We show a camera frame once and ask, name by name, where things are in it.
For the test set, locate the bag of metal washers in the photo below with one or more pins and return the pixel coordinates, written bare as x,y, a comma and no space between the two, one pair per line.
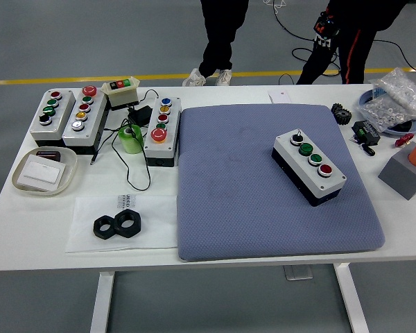
381,114

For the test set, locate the black object on plate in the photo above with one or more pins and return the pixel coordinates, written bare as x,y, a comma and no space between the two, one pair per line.
402,127

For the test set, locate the grey four-button control box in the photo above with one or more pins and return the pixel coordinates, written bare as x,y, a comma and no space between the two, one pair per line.
315,173
64,111

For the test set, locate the black hex nut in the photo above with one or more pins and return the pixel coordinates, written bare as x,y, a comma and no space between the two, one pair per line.
126,232
97,230

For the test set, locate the black orange data glove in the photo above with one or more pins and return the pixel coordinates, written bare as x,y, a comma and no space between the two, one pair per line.
326,29

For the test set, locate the cream plastic tray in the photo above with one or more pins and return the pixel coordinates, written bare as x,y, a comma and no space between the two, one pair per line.
69,173

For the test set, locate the blue-grey textured mat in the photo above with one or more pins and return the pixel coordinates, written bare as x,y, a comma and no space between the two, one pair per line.
235,194

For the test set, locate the bag of white plastic parts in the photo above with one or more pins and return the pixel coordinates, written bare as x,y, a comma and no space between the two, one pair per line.
402,90

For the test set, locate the white table leg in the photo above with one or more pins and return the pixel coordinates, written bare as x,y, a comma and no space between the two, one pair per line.
102,305
350,298

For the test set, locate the grey under-table bracket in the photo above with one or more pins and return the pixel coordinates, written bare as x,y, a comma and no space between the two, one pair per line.
298,273

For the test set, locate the black power adapter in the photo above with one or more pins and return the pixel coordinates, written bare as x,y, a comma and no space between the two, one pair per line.
142,114

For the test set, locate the white card with red mark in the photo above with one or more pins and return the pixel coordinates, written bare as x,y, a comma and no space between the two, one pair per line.
279,97

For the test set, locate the black module with green terminals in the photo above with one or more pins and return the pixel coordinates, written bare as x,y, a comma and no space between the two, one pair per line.
367,133

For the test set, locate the white wall switch panel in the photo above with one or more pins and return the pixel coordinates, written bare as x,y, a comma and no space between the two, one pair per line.
41,171

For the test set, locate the person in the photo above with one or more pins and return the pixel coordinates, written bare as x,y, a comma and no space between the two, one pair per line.
353,52
222,34

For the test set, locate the green film roll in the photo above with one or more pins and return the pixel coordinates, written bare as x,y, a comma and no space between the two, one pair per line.
133,142

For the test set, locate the small black plug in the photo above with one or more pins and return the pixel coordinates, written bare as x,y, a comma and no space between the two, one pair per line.
367,151

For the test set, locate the grey five-button control box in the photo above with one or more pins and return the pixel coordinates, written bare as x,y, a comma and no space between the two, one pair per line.
152,149
92,121

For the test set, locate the small red clip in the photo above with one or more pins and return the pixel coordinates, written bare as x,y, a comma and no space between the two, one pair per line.
404,139

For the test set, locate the black gear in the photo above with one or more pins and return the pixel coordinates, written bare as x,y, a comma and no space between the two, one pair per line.
343,116

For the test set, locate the grey wedge block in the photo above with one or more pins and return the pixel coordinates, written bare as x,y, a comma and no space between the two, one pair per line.
398,173

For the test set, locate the white printed plastic bag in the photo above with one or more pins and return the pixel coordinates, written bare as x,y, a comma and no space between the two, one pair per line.
83,215

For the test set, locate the dark brown switch block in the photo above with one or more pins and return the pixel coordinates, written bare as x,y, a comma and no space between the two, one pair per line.
48,154

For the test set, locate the cream three-button switch box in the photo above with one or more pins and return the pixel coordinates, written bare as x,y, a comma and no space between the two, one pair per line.
123,97

